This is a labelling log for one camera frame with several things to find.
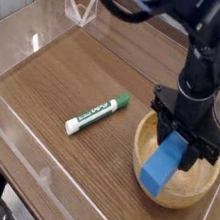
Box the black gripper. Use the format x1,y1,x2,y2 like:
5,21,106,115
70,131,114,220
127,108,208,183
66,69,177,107
151,84,220,172

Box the blue block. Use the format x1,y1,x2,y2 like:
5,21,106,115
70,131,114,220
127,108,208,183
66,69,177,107
139,132,188,198

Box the green white marker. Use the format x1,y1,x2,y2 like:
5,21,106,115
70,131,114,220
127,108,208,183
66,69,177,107
65,93,130,136

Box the brown wooden bowl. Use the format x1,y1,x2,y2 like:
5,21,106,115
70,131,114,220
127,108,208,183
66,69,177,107
132,111,220,209

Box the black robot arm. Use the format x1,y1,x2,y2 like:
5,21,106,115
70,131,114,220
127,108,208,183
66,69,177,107
100,0,220,171

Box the clear acrylic tray walls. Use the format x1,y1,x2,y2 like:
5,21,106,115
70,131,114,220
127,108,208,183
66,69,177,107
0,0,220,220

